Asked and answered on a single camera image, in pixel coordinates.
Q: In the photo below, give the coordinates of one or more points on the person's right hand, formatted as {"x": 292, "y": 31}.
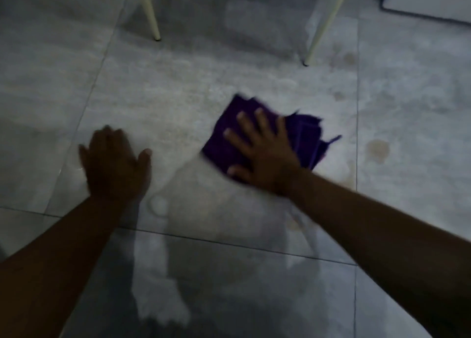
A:
{"x": 268, "y": 161}

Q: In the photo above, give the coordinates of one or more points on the person's left hand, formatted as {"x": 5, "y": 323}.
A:
{"x": 112, "y": 168}

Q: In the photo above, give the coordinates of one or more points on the person's left thumb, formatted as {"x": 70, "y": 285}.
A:
{"x": 145, "y": 163}

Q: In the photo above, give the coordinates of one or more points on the person's right thumb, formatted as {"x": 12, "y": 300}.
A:
{"x": 238, "y": 172}

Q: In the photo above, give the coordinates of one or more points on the person's right middle finger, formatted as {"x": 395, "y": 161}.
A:
{"x": 247, "y": 125}

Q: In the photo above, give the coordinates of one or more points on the person's right little finger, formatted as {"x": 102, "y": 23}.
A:
{"x": 283, "y": 130}

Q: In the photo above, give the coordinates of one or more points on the purple cleaning cloth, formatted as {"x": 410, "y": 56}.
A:
{"x": 305, "y": 139}

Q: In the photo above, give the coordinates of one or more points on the person's left forearm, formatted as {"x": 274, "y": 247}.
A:
{"x": 55, "y": 260}

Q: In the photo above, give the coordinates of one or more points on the person's right forearm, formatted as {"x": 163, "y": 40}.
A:
{"x": 375, "y": 238}

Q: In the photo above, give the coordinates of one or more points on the cream furniture leg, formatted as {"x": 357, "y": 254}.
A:
{"x": 325, "y": 21}
{"x": 149, "y": 10}

